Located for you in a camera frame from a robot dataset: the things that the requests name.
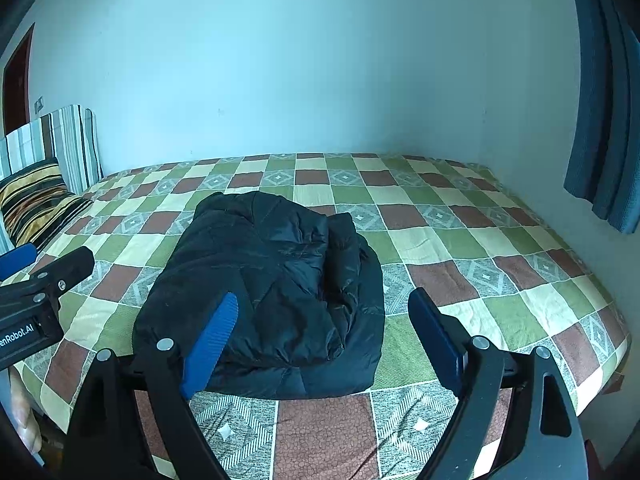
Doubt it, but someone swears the checkered bed blanket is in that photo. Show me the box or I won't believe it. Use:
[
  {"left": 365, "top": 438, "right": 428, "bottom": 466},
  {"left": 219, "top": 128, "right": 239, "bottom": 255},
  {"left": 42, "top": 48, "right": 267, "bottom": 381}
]
[{"left": 10, "top": 152, "right": 632, "bottom": 480}]

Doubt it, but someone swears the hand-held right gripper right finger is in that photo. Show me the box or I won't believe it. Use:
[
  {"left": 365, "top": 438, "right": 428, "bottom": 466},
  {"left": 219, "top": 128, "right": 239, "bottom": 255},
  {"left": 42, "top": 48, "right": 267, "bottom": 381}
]
[{"left": 407, "top": 287, "right": 586, "bottom": 480}]

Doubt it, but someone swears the yellow black striped pillow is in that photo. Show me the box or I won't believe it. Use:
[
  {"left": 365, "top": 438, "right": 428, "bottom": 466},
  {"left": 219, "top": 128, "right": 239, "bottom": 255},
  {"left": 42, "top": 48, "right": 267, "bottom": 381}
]
[{"left": 0, "top": 157, "right": 93, "bottom": 253}]

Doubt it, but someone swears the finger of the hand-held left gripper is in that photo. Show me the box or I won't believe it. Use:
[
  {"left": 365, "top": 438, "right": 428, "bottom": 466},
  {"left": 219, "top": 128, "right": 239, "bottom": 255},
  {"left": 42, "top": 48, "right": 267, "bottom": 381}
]
[
  {"left": 0, "top": 246, "right": 96, "bottom": 313},
  {"left": 0, "top": 243, "right": 38, "bottom": 281}
]

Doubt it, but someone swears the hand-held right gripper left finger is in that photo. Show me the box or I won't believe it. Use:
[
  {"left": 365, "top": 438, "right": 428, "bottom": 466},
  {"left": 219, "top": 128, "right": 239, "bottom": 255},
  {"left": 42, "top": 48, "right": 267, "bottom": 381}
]
[{"left": 62, "top": 292, "right": 240, "bottom": 480}]

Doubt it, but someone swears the black puffer jacket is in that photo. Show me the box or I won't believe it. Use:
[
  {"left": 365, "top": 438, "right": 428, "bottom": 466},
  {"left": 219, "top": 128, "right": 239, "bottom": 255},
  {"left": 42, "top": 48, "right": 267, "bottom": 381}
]
[{"left": 132, "top": 191, "right": 386, "bottom": 401}]

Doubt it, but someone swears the white cloth bundle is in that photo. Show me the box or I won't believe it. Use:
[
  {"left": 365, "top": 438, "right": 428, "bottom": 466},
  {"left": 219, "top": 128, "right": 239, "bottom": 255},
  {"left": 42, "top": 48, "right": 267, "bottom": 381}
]
[{"left": 9, "top": 367, "right": 44, "bottom": 456}]

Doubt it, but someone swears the brown wooden door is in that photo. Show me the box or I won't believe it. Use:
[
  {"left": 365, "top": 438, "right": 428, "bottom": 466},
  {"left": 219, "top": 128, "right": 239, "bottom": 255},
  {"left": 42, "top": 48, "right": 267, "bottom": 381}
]
[{"left": 2, "top": 22, "right": 36, "bottom": 136}]

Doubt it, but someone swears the striped padded headboard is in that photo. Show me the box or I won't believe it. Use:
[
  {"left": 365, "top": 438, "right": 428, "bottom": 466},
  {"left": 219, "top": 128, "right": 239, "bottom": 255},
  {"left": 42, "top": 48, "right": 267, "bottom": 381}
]
[{"left": 0, "top": 104, "right": 105, "bottom": 256}]

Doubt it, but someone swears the blue curtain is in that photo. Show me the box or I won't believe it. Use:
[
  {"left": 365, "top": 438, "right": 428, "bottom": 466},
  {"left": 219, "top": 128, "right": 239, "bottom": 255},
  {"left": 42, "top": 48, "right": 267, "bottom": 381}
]
[{"left": 562, "top": 0, "right": 640, "bottom": 235}]

